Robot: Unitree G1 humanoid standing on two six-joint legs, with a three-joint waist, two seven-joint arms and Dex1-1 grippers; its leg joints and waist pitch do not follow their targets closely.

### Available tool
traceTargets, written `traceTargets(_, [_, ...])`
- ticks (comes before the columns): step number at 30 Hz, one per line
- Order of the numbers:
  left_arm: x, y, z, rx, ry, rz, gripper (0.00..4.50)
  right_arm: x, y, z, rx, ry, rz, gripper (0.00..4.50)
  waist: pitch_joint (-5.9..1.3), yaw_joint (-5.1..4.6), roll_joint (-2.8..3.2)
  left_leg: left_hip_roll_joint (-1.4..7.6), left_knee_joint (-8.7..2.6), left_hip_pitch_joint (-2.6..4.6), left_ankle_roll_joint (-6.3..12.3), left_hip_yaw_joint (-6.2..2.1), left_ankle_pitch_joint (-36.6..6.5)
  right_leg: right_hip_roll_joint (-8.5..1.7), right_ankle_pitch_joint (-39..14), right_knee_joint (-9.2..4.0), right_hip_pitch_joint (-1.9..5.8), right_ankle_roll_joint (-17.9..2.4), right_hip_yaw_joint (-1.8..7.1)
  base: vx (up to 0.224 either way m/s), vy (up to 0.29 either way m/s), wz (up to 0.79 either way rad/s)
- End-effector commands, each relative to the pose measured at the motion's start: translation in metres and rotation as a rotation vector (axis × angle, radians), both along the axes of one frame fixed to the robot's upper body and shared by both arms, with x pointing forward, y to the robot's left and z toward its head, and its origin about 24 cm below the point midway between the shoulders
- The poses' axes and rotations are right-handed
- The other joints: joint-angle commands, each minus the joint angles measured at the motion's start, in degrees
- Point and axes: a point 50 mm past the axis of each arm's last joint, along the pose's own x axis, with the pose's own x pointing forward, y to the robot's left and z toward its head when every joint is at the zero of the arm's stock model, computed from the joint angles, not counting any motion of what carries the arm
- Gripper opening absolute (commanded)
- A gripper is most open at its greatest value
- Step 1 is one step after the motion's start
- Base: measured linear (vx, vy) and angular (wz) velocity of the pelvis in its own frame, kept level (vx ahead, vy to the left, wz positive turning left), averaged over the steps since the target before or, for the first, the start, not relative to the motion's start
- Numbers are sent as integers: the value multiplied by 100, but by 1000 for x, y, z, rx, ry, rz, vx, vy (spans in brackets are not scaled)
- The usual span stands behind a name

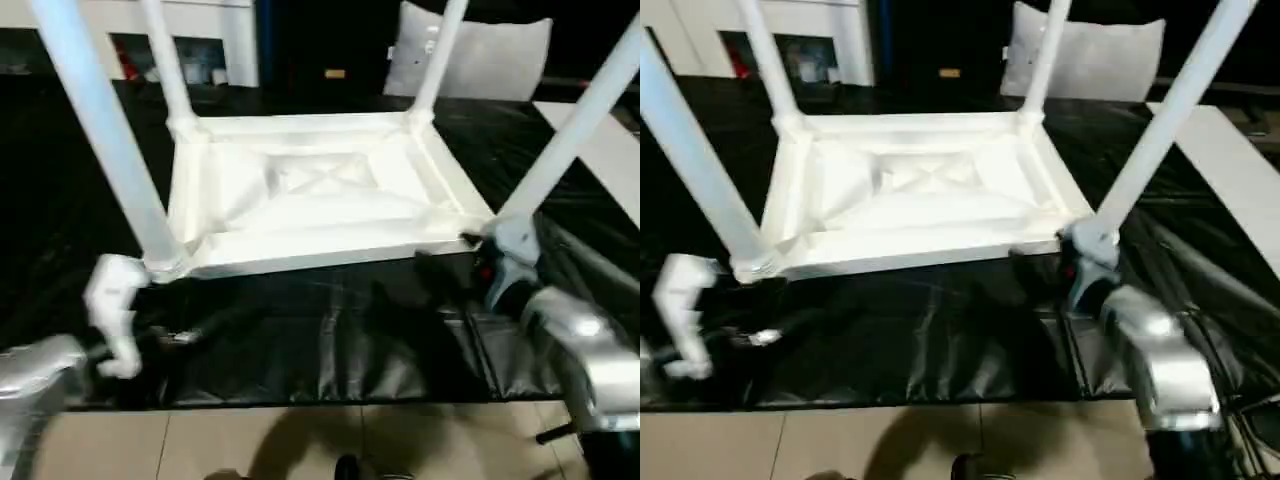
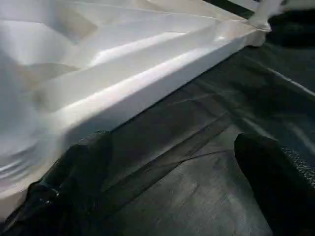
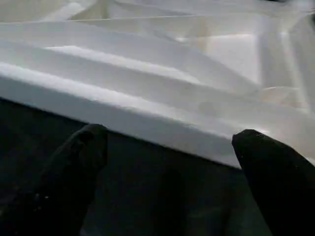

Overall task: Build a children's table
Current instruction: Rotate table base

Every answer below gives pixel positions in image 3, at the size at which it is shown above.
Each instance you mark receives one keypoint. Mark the white plastic table top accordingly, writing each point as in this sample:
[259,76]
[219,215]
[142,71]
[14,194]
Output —
[147,73]

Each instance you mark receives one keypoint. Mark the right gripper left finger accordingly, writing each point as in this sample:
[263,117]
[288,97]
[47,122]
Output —
[61,186]

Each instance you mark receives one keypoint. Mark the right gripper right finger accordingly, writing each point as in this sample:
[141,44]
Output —
[283,186]

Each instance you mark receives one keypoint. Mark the black table mat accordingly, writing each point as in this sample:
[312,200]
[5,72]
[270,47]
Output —
[160,184]

